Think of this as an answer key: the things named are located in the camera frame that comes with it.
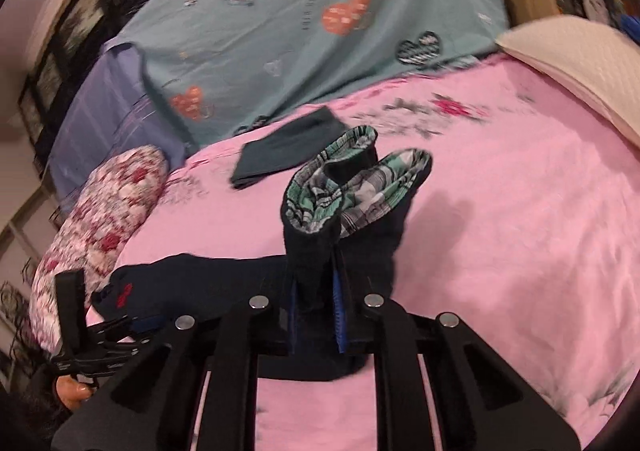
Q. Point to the folded dark green garment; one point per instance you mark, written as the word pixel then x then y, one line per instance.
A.
pixel 291 145

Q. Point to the dark navy pants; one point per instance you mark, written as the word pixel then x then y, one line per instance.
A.
pixel 343 216

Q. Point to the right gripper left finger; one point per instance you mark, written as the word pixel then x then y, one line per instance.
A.
pixel 193 387

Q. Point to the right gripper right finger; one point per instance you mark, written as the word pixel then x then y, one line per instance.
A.
pixel 439 385

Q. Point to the blue plaid pillow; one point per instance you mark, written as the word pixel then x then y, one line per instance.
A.
pixel 111 114

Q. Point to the pink floral bed sheet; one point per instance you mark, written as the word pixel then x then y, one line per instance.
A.
pixel 527 228

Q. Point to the cream white pillow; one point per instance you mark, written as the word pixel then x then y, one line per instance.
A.
pixel 594 62

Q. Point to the red floral pillow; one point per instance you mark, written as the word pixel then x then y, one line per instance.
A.
pixel 117 198

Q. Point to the person's left hand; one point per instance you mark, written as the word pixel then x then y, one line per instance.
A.
pixel 72 393

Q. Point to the teal heart-print blanket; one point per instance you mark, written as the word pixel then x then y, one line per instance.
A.
pixel 216 68

